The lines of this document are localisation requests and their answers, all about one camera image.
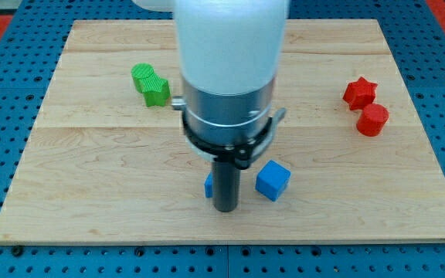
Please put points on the green cylinder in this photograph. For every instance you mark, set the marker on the green cylinder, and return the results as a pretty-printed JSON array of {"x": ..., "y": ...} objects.
[{"x": 142, "y": 75}]

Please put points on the red cylinder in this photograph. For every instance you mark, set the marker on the red cylinder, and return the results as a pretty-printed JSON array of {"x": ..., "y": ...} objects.
[{"x": 372, "y": 119}]

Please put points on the blue block behind rod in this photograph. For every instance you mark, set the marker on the blue block behind rod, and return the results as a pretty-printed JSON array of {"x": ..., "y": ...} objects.
[{"x": 208, "y": 185}]

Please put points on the green star block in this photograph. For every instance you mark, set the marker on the green star block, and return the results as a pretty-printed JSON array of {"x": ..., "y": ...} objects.
[{"x": 155, "y": 90}]

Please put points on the wooden board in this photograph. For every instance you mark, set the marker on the wooden board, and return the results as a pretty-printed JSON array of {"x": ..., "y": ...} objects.
[{"x": 102, "y": 169}]

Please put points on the red star block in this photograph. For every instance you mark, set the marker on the red star block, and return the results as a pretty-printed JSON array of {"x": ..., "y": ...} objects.
[{"x": 360, "y": 93}]

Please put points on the blue cube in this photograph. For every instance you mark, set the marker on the blue cube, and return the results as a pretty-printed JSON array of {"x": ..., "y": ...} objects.
[{"x": 272, "y": 180}]

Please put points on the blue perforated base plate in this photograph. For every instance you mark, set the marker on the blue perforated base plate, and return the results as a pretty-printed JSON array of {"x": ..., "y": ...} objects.
[{"x": 29, "y": 52}]

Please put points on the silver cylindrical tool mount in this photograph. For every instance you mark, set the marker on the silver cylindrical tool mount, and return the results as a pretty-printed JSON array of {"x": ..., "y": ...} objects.
[{"x": 236, "y": 128}]

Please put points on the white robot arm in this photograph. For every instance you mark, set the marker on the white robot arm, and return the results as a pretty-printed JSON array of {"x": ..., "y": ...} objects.
[{"x": 229, "y": 52}]

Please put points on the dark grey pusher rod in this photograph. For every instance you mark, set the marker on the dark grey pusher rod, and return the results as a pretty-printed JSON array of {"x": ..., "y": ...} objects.
[{"x": 225, "y": 185}]

